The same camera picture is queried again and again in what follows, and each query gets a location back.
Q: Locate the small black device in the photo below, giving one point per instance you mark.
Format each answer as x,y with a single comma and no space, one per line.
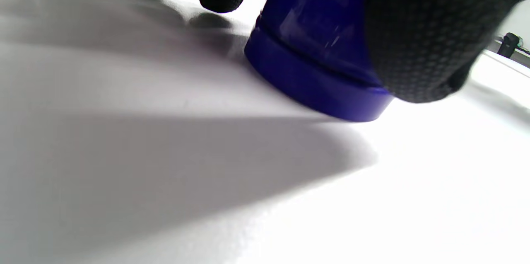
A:
508,45

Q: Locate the person's left hand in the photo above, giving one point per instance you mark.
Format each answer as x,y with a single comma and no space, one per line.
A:
434,27

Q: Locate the blue dice cup cover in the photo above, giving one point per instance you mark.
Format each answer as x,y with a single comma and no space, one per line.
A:
314,15

